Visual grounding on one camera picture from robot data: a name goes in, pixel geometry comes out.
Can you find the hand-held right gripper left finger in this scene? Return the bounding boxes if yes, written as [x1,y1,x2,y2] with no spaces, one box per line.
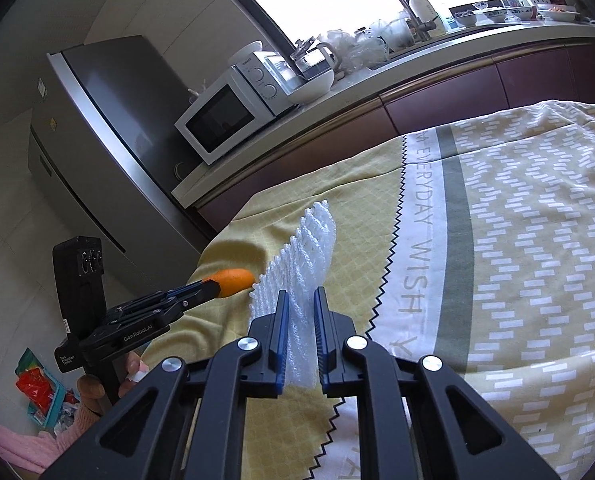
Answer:
[40,294,292,480]

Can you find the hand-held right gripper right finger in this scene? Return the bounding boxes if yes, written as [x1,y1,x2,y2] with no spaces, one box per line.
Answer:
[313,286,561,480]

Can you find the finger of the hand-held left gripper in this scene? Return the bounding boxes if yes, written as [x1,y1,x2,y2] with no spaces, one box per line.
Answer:
[104,278,224,333]

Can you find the orange fruit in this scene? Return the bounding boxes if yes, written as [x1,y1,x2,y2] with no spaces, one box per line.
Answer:
[216,268,256,297]

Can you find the white foam fruit net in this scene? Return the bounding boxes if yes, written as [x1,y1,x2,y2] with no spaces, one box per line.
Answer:
[250,200,335,391]

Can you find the person's left hand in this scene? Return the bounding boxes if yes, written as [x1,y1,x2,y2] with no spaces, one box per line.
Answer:
[76,351,150,414]

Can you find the red packaging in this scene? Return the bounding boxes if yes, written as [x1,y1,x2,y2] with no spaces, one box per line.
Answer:
[17,367,58,413]

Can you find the teal plastic basket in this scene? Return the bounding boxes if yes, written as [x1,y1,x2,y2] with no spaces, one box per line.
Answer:
[14,347,80,431]

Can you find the grey refrigerator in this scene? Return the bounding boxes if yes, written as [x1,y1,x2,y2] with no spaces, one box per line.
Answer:
[27,35,218,296]

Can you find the white microwave oven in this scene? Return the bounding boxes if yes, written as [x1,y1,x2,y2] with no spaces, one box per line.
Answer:
[174,50,303,166]

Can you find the yellow patterned tablecloth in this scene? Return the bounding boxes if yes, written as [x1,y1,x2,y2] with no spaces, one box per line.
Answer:
[140,100,595,480]

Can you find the large white bowl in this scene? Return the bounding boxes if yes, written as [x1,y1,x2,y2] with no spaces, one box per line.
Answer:
[287,67,336,104]

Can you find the maroon kitchen cabinet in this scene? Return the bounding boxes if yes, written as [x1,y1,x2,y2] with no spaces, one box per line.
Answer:
[192,40,595,233]

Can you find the clear electric kettle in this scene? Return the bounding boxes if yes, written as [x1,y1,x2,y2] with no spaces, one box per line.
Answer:
[290,40,341,78]

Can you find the crumpled clear plastic bags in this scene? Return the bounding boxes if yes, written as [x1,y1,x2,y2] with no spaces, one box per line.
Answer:
[327,17,418,68]

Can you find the metal faucet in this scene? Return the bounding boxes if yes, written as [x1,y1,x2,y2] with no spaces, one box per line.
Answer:
[400,0,435,41]

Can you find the white soap bottle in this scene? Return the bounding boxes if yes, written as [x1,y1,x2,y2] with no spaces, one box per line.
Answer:
[408,0,435,23]

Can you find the group of ceramic bowls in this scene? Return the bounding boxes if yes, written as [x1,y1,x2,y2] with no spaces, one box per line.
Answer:
[450,0,595,28]

